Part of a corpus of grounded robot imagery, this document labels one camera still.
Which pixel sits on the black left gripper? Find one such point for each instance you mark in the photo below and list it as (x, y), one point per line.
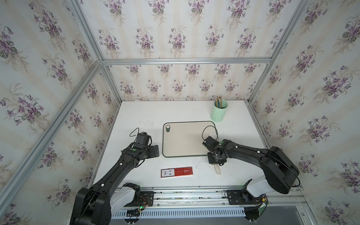
(152, 153)

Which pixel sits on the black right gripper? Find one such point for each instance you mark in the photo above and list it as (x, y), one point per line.
(211, 161)

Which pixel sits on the white cleaver knife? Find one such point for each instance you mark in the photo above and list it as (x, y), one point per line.
(217, 169)

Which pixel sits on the beige green-rimmed cutting board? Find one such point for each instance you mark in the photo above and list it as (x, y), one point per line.
(185, 139)

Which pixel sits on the mint green pencil cup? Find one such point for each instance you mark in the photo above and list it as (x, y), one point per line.
(217, 115)

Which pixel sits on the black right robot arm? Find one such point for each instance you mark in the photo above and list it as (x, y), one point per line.
(279, 172)

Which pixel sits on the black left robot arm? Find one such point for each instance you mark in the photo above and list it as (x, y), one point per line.
(95, 205)

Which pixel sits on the red rectangular box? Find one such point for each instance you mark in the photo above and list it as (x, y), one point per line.
(176, 172)

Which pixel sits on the coloured pencils bundle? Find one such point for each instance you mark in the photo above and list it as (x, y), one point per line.
(218, 102)

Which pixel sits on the white vented strip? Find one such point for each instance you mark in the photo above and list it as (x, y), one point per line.
(221, 212)

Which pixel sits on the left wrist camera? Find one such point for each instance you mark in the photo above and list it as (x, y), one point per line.
(142, 138)

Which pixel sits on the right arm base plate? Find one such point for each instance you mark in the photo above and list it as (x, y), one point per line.
(240, 197)

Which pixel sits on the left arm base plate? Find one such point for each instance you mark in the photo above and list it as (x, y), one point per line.
(144, 199)

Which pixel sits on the aluminium mounting rail frame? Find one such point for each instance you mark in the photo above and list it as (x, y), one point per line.
(210, 197)

